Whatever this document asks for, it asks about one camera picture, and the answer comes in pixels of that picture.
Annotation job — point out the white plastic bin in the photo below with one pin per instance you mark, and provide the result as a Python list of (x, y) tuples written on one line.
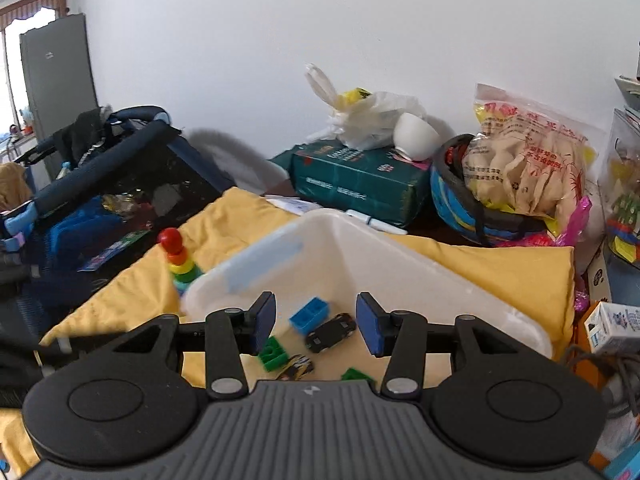
[(400, 280)]

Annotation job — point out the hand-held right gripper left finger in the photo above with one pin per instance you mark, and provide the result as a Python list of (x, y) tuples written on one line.
[(264, 322)]

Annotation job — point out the green building block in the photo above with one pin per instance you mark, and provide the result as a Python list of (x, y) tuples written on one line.
[(356, 375), (272, 352)]

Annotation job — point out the small white carton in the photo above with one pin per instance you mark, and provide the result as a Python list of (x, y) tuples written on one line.
[(616, 327)]

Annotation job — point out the white bowl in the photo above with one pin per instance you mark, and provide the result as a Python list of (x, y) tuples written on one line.
[(415, 136)]

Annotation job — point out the grey refrigerator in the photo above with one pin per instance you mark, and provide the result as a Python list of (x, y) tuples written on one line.
[(55, 90)]

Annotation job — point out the clear box of colourful toys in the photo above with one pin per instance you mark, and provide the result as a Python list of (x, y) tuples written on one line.
[(625, 185)]

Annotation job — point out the dark green box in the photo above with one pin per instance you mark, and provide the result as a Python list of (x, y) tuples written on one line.
[(360, 177)]

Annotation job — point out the white plastic bag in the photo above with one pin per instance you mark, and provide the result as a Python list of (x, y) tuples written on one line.
[(360, 115)]

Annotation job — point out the blue helmet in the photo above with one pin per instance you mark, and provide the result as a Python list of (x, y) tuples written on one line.
[(465, 215)]

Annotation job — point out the striped yellow black toy car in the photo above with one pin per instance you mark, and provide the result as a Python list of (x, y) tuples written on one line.
[(296, 367)]

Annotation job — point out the dark blue playpen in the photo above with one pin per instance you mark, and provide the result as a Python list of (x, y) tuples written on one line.
[(100, 200)]

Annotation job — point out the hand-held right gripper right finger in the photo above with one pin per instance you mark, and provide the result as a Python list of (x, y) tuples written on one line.
[(368, 327)]

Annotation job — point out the blue building block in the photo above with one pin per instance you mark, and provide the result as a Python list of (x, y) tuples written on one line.
[(310, 314)]

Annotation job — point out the pink plastic bag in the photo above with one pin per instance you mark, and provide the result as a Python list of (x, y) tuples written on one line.
[(570, 225)]

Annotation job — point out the white marker pen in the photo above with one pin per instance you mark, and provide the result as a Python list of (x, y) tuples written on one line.
[(375, 221)]

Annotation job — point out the clear bag of crackers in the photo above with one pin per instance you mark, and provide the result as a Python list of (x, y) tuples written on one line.
[(530, 160)]

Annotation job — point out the yellow cloth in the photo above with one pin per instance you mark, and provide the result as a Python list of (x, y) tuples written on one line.
[(500, 270)]

